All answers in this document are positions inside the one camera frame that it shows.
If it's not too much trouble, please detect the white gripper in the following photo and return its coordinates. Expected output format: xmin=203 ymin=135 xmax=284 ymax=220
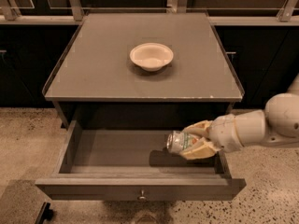
xmin=179 ymin=114 xmax=243 ymax=160

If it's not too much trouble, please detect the green and white 7up can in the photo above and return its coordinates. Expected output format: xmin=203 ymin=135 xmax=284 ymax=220
xmin=166 ymin=131 xmax=203 ymax=154

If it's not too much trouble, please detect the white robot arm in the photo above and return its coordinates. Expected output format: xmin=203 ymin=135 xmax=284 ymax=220
xmin=179 ymin=77 xmax=299 ymax=160

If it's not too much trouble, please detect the round metal drawer knob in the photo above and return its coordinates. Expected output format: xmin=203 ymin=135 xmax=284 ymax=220
xmin=137 ymin=189 xmax=148 ymax=202

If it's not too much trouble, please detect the grey cabinet with counter top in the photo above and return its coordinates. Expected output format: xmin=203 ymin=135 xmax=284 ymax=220
xmin=43 ymin=13 xmax=244 ymax=130

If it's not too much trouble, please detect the open grey top drawer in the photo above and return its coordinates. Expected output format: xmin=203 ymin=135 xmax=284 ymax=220
xmin=36 ymin=120 xmax=246 ymax=201

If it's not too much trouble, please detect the white bowl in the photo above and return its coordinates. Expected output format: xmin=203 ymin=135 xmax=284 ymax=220
xmin=130 ymin=43 xmax=174 ymax=72

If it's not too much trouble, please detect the metal railing with glass panels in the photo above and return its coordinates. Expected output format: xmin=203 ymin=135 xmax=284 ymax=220
xmin=0 ymin=0 xmax=299 ymax=26

